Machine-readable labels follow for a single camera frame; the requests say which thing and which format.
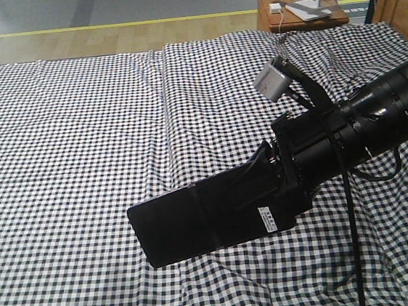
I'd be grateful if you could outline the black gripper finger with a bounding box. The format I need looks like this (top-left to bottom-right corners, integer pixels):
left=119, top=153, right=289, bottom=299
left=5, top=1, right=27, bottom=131
left=234, top=141, right=283, bottom=208

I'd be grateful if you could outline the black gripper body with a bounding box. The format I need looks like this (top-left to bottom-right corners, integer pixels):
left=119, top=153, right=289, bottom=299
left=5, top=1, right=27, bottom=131
left=272, top=107, right=369, bottom=213

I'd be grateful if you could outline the black foldable smartphone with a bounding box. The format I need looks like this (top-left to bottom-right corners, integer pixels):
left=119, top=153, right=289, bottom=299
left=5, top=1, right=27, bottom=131
left=123, top=158, right=300, bottom=272

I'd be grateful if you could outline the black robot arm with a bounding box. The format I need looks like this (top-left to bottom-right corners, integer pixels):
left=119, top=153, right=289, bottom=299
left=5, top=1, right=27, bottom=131
left=231, top=57, right=408, bottom=215

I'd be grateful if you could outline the wooden nightstand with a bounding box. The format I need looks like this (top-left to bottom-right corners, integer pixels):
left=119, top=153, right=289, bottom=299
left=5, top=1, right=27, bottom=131
left=257, top=0, right=349, bottom=33

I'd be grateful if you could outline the white charger adapter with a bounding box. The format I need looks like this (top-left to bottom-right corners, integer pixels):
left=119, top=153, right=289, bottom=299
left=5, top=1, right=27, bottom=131
left=269, top=2, right=282, bottom=15

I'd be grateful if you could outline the black white checkered bedsheet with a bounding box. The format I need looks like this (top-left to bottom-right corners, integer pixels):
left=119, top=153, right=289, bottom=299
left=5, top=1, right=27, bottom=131
left=0, top=23, right=408, bottom=306

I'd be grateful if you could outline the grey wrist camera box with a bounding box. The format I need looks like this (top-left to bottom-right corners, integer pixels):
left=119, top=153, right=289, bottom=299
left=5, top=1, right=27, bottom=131
left=253, top=57, right=292, bottom=102

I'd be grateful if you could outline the black thin looped cable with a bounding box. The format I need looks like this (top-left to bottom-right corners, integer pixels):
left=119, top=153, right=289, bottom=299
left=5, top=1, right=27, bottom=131
left=349, top=145, right=404, bottom=185

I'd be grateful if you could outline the white charger cable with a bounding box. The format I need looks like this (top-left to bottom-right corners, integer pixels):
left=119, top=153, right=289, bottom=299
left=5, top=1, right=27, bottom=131
left=275, top=9, right=287, bottom=42

